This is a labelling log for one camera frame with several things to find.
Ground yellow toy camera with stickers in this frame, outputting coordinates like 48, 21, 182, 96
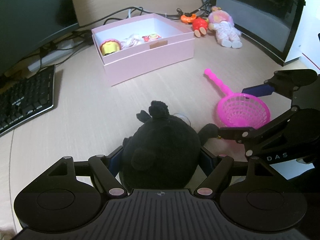
142, 33, 162, 42

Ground pink pajama baby doll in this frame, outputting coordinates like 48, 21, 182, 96
208, 7, 242, 49

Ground black cables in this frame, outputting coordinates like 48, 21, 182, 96
72, 0, 213, 46

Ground white cardboard box with labels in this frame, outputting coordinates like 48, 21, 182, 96
285, 0, 319, 72

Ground computer case with glass panel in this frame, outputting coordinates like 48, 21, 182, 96
212, 0, 305, 66

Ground black computer monitor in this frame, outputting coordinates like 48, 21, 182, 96
1, 0, 79, 74

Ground red dress doll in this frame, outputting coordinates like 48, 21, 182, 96
192, 17, 208, 38

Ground pink storage box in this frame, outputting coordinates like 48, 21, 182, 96
92, 14, 195, 86

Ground pink white cloth in box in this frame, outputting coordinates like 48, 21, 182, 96
120, 34, 145, 49

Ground pink plastic toy net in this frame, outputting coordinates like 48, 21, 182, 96
204, 68, 271, 129

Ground white power strip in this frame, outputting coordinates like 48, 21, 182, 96
28, 40, 83, 72

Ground black plush toy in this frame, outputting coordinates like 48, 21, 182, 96
119, 101, 219, 192

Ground orange cable clip toy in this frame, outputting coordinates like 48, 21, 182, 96
180, 14, 197, 24

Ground black keyboard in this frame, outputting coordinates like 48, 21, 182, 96
0, 65, 55, 135

